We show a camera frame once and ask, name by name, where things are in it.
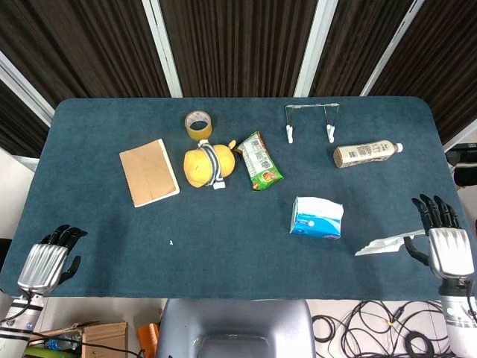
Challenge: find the black floor cable tangle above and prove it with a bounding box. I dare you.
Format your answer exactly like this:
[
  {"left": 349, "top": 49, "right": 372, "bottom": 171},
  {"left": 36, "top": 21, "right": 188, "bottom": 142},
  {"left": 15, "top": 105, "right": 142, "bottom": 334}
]
[{"left": 311, "top": 300, "right": 452, "bottom": 358}]

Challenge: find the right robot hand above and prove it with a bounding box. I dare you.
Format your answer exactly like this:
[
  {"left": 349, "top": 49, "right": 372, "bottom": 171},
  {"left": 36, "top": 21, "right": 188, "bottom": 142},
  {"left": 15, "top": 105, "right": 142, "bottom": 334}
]
[{"left": 403, "top": 193, "right": 476, "bottom": 280}]

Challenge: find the brown cover notebook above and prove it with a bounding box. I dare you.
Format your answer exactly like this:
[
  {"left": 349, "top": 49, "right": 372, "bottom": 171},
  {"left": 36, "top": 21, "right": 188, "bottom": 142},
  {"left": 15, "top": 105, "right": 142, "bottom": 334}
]
[{"left": 119, "top": 138, "right": 181, "bottom": 209}]

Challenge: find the dark brown pleated curtain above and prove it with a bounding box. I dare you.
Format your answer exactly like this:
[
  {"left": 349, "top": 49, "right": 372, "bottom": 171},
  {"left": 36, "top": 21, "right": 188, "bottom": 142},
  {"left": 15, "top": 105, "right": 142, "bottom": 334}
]
[
  {"left": 159, "top": 0, "right": 318, "bottom": 98},
  {"left": 0, "top": 80, "right": 42, "bottom": 160},
  {"left": 368, "top": 0, "right": 477, "bottom": 145},
  {"left": 309, "top": 0, "right": 414, "bottom": 98},
  {"left": 0, "top": 0, "right": 171, "bottom": 113}
]

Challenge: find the white window frame post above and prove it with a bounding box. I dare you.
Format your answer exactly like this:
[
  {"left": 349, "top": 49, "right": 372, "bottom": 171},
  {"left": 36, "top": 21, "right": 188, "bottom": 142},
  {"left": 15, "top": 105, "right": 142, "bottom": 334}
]
[
  {"left": 0, "top": 50, "right": 55, "bottom": 128},
  {"left": 141, "top": 0, "right": 183, "bottom": 98},
  {"left": 294, "top": 0, "right": 336, "bottom": 98},
  {"left": 359, "top": 0, "right": 426, "bottom": 97},
  {"left": 443, "top": 126, "right": 477, "bottom": 152}
]

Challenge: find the yellow plush toy with scarf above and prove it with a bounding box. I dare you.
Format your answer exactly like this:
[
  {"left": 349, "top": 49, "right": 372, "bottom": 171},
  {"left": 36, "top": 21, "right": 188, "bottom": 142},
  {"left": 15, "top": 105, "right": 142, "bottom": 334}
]
[{"left": 183, "top": 139, "right": 238, "bottom": 190}]

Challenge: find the orange plastic item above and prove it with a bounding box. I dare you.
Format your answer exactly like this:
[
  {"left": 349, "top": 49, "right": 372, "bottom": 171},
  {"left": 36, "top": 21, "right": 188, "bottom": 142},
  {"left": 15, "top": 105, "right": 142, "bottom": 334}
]
[{"left": 136, "top": 323, "right": 160, "bottom": 355}]

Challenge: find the blue tissue pack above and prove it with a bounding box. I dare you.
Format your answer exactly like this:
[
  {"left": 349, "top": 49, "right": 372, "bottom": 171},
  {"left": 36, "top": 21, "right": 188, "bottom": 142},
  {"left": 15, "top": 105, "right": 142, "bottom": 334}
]
[{"left": 289, "top": 196, "right": 344, "bottom": 240}]

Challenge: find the brown drink bottle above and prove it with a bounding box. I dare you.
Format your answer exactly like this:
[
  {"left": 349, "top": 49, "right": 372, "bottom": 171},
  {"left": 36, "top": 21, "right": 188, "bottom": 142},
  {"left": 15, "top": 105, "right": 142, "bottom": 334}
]
[{"left": 333, "top": 139, "right": 404, "bottom": 169}]

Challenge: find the green snack bag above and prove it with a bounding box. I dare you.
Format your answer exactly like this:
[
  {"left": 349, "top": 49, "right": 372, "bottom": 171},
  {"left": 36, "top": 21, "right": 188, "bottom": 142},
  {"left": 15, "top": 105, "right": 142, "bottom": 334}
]
[{"left": 235, "top": 130, "right": 284, "bottom": 192}]

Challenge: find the metal wire hanger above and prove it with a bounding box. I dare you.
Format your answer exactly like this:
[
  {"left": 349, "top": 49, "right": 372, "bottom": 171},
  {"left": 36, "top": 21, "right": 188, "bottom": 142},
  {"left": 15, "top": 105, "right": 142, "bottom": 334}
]
[{"left": 285, "top": 103, "right": 341, "bottom": 145}]

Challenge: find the clear packing tape roll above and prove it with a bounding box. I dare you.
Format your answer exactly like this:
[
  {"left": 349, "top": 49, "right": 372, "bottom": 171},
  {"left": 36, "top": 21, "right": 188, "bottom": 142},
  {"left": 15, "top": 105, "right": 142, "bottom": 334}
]
[{"left": 184, "top": 110, "right": 213, "bottom": 142}]

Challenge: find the green plastic item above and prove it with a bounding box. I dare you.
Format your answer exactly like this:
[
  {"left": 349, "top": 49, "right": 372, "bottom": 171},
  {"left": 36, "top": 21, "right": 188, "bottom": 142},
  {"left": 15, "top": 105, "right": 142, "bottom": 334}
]
[{"left": 24, "top": 345, "right": 81, "bottom": 358}]

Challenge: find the dark teal table cloth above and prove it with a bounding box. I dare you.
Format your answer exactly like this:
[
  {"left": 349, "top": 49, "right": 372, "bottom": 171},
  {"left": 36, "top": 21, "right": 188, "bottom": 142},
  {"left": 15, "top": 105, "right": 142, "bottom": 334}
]
[{"left": 0, "top": 96, "right": 477, "bottom": 301}]

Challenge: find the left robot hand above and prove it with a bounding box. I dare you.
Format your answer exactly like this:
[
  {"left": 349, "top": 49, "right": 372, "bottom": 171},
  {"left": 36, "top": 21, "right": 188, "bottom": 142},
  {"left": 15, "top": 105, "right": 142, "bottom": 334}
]
[{"left": 16, "top": 223, "right": 89, "bottom": 298}]

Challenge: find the black equipment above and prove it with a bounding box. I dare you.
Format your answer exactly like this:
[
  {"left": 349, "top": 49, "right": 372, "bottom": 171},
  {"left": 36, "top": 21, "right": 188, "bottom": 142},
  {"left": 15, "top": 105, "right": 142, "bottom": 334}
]
[{"left": 445, "top": 143, "right": 477, "bottom": 187}]

